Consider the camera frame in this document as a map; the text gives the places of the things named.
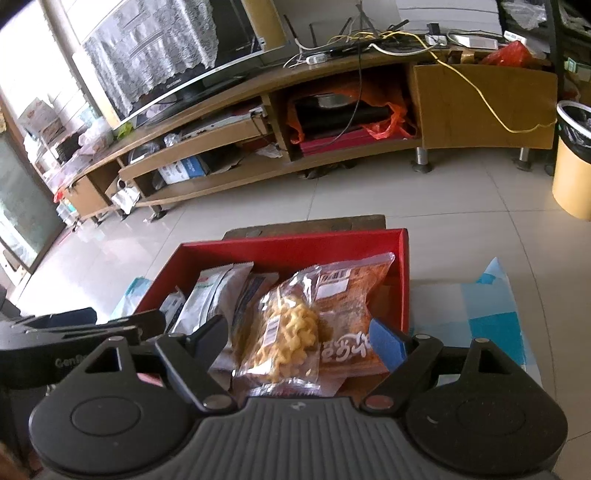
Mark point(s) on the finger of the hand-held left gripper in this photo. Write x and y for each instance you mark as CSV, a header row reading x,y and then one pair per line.
x,y
115,326
69,315

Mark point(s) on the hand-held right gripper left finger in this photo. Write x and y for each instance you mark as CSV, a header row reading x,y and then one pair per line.
x,y
214,333

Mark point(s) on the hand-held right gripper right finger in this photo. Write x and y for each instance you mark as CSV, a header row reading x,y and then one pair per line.
x,y
388,345

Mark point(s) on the orange-brown snack packet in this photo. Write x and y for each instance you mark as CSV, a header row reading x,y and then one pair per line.
x,y
347,318

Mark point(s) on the clear bag of yellow waffles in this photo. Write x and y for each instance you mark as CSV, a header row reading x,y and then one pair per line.
x,y
286,332

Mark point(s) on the red cardboard box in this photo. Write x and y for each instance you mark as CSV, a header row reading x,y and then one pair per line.
x,y
286,249

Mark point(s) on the blue checkered tablecloth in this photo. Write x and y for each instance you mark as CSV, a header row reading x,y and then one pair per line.
x,y
461,314

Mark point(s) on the small plastic drawer unit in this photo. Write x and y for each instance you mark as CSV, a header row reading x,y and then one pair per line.
x,y
68,213

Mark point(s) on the crumpled white bag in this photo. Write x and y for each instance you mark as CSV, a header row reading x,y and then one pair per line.
x,y
124,198

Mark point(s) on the white and blue box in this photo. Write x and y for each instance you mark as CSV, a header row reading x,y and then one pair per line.
x,y
182,170

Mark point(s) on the printed cardboard carton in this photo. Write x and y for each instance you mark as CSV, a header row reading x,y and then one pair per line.
x,y
41,117

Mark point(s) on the red flat box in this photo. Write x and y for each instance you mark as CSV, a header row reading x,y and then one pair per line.
x,y
351,141

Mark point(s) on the silver media player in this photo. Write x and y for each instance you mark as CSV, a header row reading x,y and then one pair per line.
x,y
221,122

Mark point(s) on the orange plastic bag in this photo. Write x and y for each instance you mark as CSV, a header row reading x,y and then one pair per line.
x,y
398,121

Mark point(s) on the black flat cooker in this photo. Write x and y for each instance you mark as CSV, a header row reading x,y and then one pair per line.
x,y
332,121

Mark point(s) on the yellow trash bin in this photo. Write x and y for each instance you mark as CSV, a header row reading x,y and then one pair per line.
x,y
572,184

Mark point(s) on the wooden television stand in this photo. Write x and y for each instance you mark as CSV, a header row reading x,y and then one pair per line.
x,y
461,106

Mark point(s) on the metal pot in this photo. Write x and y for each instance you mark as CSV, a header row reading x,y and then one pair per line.
x,y
337,99

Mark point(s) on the white lace cover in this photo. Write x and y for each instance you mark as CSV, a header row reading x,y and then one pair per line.
x,y
152,50

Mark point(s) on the black router with antennas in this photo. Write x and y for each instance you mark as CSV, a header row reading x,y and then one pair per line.
x,y
347,46

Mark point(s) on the flat screen television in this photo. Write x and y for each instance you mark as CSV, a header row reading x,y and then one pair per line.
x,y
231,27

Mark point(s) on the red plastic bag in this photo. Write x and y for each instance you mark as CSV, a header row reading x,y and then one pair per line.
x,y
508,53

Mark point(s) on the white set-top box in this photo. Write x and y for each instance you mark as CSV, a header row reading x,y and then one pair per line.
x,y
475,40

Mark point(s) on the black storage shelf rack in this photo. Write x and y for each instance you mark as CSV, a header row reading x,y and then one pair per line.
x,y
568,27

